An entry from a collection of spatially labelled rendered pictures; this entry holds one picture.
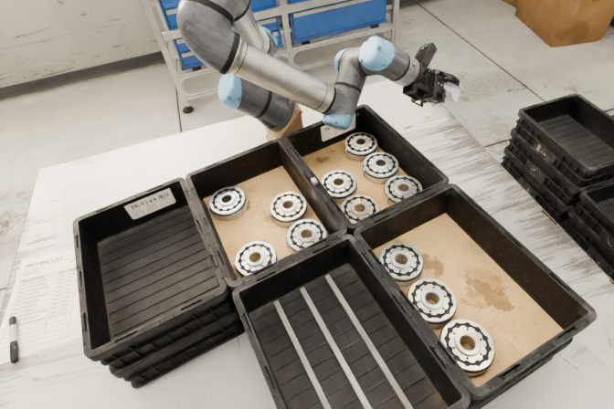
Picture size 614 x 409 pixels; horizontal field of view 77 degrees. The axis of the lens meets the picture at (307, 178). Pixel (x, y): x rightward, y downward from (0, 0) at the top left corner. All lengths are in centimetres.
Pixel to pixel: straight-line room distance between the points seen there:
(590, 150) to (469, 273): 110
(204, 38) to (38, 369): 92
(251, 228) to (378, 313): 40
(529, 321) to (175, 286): 81
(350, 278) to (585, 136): 137
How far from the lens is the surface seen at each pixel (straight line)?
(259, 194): 115
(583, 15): 371
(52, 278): 142
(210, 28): 87
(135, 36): 375
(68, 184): 169
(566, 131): 204
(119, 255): 117
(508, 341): 96
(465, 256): 103
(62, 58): 392
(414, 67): 103
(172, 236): 114
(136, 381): 110
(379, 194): 111
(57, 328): 131
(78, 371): 122
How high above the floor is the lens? 167
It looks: 47 degrees down
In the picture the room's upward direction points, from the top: 8 degrees counter-clockwise
